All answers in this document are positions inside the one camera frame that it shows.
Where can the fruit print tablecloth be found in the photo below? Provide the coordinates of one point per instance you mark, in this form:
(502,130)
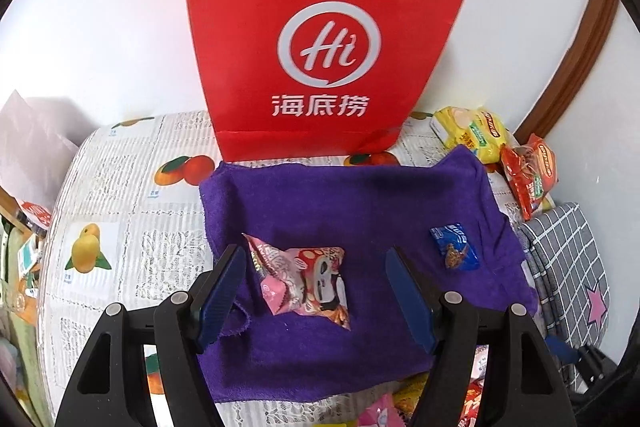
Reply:
(125,207)

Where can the red white box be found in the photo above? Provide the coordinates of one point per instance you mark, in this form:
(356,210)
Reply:
(35,213)

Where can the purple towel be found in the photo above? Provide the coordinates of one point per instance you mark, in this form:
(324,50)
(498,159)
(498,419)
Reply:
(350,207)

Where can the blue snack packet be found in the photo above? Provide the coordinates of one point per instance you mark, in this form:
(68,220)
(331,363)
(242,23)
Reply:
(457,244)

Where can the pink white strawberry snack packet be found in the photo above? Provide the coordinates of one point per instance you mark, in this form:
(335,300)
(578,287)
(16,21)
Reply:
(382,417)

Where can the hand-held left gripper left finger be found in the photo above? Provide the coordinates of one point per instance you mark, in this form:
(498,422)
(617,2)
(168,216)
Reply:
(220,302)

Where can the grey checked cloth pink star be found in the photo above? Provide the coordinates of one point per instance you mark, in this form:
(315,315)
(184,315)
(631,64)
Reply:
(565,247)

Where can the yellow snack packet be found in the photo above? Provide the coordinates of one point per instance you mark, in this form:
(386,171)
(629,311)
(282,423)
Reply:
(410,394)

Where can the yellow chips bag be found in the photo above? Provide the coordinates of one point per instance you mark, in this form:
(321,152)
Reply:
(475,132)

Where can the white plastic sheet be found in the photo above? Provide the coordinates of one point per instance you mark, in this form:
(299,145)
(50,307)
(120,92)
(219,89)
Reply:
(35,142)

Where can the red paper bag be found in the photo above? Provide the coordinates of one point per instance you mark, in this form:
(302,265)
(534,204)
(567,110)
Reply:
(250,7)

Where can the red chips bag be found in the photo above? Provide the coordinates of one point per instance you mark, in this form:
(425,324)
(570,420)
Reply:
(530,177)

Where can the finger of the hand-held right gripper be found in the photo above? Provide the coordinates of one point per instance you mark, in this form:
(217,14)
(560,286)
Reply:
(565,349)

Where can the brown wooden door frame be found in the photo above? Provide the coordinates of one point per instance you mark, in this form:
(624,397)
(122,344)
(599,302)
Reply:
(595,37)

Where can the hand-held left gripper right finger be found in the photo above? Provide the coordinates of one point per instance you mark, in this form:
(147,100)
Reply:
(410,302)

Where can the pink cartoon snack packet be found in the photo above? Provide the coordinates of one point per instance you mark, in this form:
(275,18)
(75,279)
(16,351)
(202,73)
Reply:
(310,277)

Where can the red snack packet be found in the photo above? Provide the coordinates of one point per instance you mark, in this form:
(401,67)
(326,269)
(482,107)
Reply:
(472,397)

